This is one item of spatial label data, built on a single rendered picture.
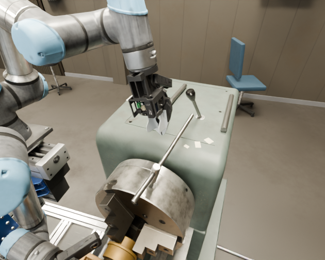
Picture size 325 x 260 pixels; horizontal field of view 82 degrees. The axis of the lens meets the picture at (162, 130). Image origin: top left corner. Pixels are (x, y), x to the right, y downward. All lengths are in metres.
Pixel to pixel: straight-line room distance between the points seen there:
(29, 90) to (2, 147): 0.46
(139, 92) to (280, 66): 3.45
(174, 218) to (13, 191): 0.37
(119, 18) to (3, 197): 0.41
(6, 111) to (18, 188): 0.49
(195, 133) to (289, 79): 3.33
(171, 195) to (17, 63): 0.71
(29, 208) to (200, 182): 0.55
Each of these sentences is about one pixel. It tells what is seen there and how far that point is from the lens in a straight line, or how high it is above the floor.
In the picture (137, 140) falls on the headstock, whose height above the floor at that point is 1.25.
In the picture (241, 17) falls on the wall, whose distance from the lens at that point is 3.53.
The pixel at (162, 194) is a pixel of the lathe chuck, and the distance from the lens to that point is 0.55.
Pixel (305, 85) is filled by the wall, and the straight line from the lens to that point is 4.03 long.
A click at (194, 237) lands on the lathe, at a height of 0.81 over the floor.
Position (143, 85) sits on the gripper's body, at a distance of 0.47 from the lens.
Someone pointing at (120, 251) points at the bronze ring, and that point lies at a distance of 0.60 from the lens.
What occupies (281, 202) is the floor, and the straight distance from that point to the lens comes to 2.28.
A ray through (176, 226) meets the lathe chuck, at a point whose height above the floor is 1.15.
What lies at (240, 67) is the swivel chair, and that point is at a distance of 3.05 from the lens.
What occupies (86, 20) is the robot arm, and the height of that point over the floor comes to 1.62.
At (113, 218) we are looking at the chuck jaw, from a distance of 0.59.
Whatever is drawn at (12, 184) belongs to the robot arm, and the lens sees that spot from 0.47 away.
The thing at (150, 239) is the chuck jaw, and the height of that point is 1.10.
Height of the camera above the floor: 1.68
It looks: 38 degrees down
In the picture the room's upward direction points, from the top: straight up
